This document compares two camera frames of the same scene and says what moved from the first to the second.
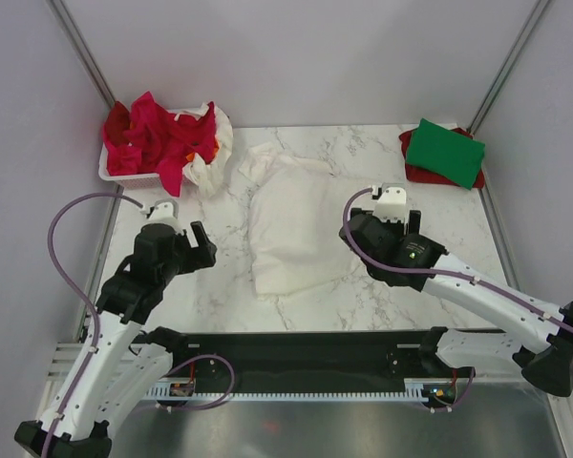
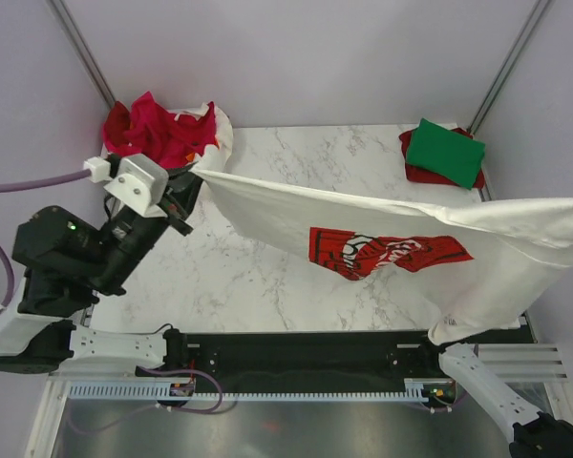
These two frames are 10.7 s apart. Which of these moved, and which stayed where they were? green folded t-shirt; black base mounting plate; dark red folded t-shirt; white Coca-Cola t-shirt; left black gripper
Moved: white Coca-Cola t-shirt; left black gripper
Stayed: dark red folded t-shirt; black base mounting plate; green folded t-shirt
